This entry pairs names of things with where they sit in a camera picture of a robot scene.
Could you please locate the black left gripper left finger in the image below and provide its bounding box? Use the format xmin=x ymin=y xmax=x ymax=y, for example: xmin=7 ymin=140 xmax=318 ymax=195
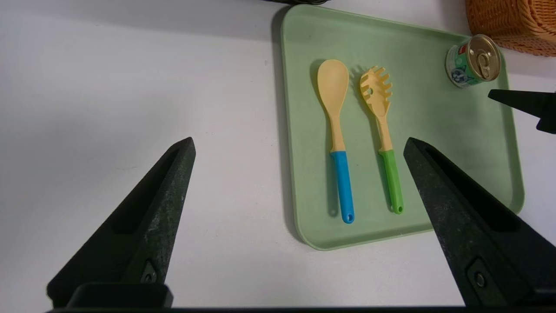
xmin=47 ymin=137 xmax=196 ymax=307

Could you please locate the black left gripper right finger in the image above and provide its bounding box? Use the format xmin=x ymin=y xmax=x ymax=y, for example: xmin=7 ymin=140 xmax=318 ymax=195
xmin=404 ymin=137 xmax=556 ymax=307

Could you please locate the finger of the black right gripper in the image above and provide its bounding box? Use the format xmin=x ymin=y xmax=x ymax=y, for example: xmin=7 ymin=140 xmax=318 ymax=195
xmin=488 ymin=89 xmax=556 ymax=135

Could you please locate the light green plastic tray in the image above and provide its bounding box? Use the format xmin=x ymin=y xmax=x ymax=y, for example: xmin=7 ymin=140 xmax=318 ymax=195
xmin=280 ymin=4 xmax=525 ymax=251

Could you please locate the orange wicker basket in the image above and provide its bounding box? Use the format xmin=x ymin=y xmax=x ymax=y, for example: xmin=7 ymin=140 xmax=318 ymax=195
xmin=465 ymin=0 xmax=556 ymax=57

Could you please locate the yellow spoon with blue handle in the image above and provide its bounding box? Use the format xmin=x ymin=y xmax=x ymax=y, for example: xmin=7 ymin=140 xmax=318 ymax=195
xmin=317 ymin=59 xmax=355 ymax=224

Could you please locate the yellow pasta fork green handle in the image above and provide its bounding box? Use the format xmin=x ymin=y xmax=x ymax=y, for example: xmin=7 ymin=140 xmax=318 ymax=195
xmin=359 ymin=66 xmax=404 ymax=215

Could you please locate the tin can with gold lid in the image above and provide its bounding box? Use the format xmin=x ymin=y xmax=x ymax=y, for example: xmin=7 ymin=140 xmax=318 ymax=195
xmin=445 ymin=34 xmax=502 ymax=89

